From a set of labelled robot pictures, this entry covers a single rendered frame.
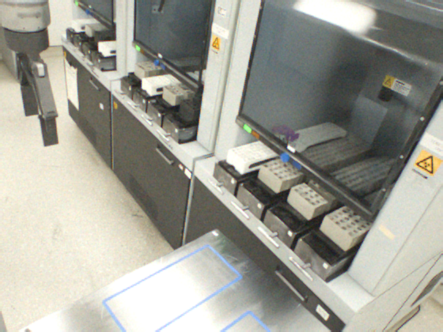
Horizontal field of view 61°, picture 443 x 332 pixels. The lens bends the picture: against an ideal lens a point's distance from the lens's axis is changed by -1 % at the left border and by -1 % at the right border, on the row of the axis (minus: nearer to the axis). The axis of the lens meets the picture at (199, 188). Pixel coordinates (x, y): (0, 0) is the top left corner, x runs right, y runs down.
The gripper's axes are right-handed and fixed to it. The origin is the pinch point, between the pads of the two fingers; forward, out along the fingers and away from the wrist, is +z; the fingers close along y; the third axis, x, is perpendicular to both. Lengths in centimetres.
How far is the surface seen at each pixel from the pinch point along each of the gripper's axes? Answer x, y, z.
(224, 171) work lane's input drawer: 66, -11, 40
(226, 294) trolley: 31, 35, 38
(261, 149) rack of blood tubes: 83, -11, 34
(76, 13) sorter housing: 75, -192, 31
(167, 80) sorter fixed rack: 81, -80, 34
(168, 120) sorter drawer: 66, -53, 40
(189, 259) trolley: 29, 21, 38
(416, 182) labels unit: 75, 48, 7
